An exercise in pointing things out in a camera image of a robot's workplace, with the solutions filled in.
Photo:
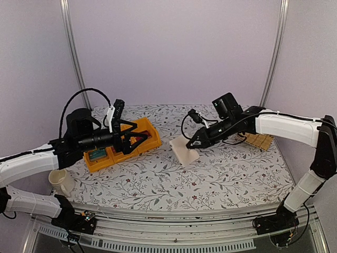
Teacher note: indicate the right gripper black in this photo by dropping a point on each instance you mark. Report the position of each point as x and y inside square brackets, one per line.
[204, 136]

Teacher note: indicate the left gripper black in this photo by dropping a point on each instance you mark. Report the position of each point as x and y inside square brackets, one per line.
[125, 145]

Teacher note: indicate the beige card holder wallet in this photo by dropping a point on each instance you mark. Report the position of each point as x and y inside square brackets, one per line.
[184, 155]

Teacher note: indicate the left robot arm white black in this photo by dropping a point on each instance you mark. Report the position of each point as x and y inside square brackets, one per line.
[84, 133]

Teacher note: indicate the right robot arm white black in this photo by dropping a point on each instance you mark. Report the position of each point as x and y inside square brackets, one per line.
[319, 133]

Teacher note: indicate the dark red VIP card stack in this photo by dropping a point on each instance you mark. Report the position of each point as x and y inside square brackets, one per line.
[148, 135]

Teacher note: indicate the green card stack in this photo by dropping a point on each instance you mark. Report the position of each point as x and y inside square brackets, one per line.
[97, 154]

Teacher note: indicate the yellow middle storage bin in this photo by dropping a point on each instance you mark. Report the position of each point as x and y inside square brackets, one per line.
[114, 157]

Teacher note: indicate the yellow left storage bin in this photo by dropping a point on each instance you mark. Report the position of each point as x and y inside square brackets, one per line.
[96, 165]

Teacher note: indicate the woven bamboo tray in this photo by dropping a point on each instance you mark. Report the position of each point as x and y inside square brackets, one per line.
[261, 141]

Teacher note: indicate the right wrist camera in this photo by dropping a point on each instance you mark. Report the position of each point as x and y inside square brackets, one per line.
[198, 118]

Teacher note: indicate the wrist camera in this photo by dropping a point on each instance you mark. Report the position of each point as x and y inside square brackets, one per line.
[114, 113]
[198, 118]

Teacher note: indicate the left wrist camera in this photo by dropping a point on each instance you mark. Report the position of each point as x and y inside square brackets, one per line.
[114, 113]

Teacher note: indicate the front aluminium rail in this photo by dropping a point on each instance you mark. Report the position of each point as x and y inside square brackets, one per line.
[227, 230]

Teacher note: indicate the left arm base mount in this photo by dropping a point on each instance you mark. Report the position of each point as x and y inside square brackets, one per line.
[70, 221]

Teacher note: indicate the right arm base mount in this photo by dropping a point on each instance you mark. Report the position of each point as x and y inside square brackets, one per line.
[275, 222]

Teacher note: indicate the left aluminium frame post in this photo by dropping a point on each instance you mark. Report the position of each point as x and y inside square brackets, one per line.
[66, 16]

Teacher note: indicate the aluminium frame post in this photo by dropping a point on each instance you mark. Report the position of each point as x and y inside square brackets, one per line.
[66, 16]
[280, 29]

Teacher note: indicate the right aluminium frame post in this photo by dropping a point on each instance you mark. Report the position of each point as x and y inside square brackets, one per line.
[280, 29]

